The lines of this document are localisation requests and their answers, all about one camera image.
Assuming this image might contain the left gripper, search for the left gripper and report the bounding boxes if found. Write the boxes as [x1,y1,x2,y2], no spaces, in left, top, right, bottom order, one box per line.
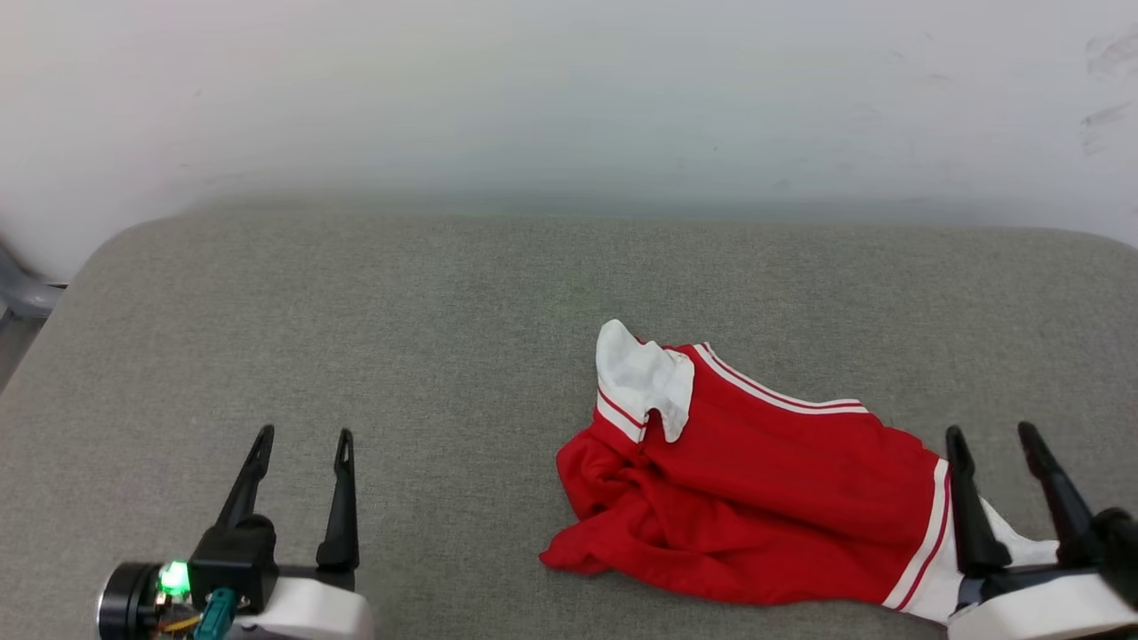
[188,425,374,640]

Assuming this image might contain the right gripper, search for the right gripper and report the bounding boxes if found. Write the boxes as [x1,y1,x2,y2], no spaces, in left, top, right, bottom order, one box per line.
[945,421,1138,640]

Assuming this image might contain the red and white jersey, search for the red and white jersey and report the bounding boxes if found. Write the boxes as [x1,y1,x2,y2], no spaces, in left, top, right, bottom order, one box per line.
[539,319,1061,625]

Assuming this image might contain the teal cable connector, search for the teal cable connector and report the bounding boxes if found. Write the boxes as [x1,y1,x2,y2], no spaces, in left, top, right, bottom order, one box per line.
[193,588,238,640]

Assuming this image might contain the grey metal frame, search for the grey metal frame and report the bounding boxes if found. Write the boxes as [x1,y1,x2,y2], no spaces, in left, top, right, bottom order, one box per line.
[0,238,68,323]

